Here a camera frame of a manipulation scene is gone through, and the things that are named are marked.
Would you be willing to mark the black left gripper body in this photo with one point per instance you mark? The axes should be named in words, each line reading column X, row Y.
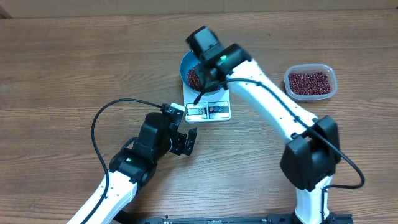
column 176, row 144

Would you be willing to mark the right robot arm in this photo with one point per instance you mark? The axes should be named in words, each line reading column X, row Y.
column 312, row 148

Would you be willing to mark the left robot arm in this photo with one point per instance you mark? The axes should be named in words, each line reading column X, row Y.
column 132, row 168

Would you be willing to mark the white digital kitchen scale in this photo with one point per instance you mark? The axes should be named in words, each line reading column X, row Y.
column 213, row 106

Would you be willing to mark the red beans in bowl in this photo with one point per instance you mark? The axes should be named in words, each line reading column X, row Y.
column 192, row 79

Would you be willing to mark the blue metal bowl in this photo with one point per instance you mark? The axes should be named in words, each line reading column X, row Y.
column 187, row 62

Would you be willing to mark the clear plastic food container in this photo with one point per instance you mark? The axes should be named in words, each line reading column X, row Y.
column 310, row 68

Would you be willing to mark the red beans in container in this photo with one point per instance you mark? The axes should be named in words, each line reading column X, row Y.
column 315, row 83

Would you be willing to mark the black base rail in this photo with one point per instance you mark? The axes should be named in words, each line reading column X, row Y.
column 127, row 218

